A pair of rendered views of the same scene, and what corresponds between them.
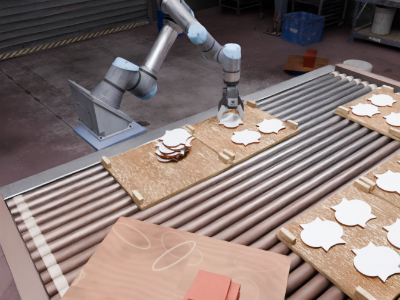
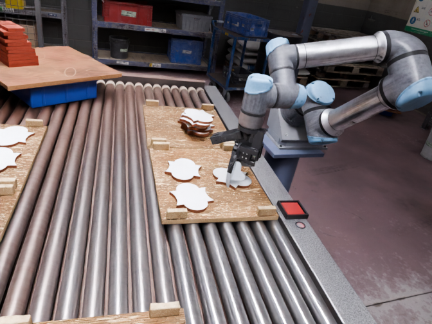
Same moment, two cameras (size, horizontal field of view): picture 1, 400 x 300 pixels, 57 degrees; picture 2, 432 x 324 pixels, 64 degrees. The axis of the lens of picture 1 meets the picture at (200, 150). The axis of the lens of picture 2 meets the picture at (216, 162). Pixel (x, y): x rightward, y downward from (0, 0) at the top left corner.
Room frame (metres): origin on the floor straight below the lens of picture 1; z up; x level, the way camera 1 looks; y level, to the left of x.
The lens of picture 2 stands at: (1.77, -1.12, 1.55)
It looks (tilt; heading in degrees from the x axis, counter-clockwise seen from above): 29 degrees down; 108
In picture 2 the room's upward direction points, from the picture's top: 10 degrees clockwise
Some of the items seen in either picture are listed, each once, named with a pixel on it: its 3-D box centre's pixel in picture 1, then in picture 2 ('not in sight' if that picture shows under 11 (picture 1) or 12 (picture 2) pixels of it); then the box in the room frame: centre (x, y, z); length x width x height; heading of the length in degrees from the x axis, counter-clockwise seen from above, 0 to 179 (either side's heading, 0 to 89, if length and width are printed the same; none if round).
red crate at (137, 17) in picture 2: not in sight; (126, 11); (-1.37, 3.37, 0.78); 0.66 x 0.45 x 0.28; 41
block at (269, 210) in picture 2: (251, 103); (266, 210); (1.68, -0.27, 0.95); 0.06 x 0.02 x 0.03; 37
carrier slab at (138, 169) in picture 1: (165, 164); (186, 126); (1.21, 0.14, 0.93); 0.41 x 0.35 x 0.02; 125
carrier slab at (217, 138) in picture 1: (241, 130); (207, 180); (1.46, -0.19, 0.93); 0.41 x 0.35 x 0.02; 127
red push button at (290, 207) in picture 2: not in sight; (292, 209); (1.75, -0.18, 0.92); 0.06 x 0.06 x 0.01; 36
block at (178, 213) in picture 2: (292, 124); (177, 213); (1.47, -0.43, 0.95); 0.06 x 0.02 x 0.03; 37
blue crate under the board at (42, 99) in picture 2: not in sight; (49, 81); (0.54, 0.06, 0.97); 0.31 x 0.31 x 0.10; 71
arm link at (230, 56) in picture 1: (231, 58); (258, 94); (1.55, -0.15, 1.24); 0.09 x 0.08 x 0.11; 42
